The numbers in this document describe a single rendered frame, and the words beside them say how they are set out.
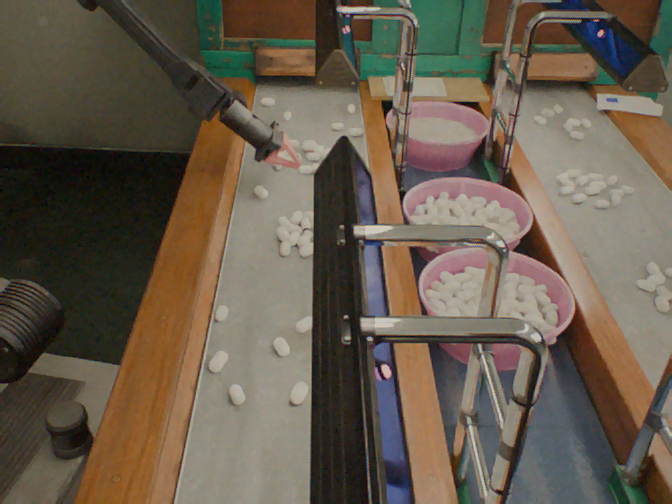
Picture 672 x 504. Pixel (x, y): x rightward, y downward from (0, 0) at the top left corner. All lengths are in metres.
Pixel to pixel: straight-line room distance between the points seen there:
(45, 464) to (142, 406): 0.40
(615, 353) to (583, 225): 0.43
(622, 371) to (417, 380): 0.32
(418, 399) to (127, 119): 2.35
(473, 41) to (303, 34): 0.49
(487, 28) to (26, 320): 1.48
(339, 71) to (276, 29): 0.83
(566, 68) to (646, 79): 0.78
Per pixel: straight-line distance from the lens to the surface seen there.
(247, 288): 1.26
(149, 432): 1.01
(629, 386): 1.15
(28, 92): 3.27
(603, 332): 1.23
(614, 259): 1.47
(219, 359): 1.10
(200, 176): 1.58
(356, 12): 1.48
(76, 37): 3.10
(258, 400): 1.06
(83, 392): 1.51
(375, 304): 0.68
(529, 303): 1.29
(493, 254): 0.75
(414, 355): 1.10
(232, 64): 2.12
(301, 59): 2.05
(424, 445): 0.98
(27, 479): 1.39
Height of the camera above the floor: 1.51
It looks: 34 degrees down
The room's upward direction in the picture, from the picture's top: 2 degrees clockwise
